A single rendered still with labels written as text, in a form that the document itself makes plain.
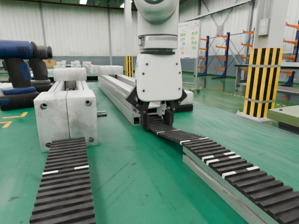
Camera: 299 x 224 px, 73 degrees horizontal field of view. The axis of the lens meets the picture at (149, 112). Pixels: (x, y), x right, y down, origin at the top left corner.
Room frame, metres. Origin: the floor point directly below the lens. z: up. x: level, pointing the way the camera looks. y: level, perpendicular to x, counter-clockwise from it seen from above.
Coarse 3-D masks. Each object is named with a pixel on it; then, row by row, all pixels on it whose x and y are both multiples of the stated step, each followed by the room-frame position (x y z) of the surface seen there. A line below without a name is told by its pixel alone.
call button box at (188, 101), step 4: (188, 92) 0.62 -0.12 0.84; (192, 92) 0.63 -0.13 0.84; (188, 96) 0.62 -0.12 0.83; (192, 96) 0.62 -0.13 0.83; (184, 100) 0.61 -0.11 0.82; (188, 100) 0.62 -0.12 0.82; (192, 100) 0.62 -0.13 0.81; (180, 104) 0.61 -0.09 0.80; (184, 104) 0.62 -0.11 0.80; (188, 104) 0.62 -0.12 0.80; (176, 108) 0.61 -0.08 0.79; (180, 108) 0.61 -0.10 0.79; (184, 108) 0.61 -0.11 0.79; (188, 108) 0.62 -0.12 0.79; (192, 108) 0.62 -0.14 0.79
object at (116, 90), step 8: (104, 80) 0.97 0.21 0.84; (112, 80) 0.75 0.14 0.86; (120, 80) 0.96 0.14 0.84; (128, 80) 0.81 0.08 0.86; (104, 88) 0.96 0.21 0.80; (112, 88) 0.74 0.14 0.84; (120, 88) 0.60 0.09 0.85; (128, 88) 0.53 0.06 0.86; (112, 96) 0.75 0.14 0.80; (120, 96) 0.61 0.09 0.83; (120, 104) 0.61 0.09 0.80; (128, 104) 0.51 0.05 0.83; (152, 104) 0.52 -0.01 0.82; (160, 104) 0.50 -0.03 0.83; (128, 112) 0.51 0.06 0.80; (136, 112) 0.48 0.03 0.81; (152, 112) 0.50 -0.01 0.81; (160, 112) 0.50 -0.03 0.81; (136, 120) 0.51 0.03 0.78
